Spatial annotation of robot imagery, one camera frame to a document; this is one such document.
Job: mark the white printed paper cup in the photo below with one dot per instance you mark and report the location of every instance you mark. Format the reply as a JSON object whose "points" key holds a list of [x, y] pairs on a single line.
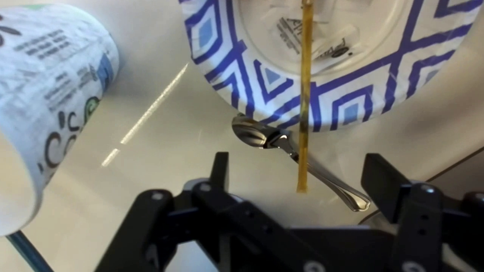
{"points": [[46, 100]]}

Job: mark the blue patterned paper plate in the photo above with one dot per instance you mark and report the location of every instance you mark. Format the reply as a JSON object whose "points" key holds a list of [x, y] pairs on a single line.
{"points": [[353, 100]]}

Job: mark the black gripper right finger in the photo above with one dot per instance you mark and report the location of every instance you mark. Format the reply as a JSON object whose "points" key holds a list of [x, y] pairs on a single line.
{"points": [[387, 178]]}

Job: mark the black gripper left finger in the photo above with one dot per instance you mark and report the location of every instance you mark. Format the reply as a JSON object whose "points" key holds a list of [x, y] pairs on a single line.
{"points": [[222, 171]]}

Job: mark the silver metal spoon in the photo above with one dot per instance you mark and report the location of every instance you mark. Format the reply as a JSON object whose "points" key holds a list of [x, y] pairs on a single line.
{"points": [[262, 134]]}

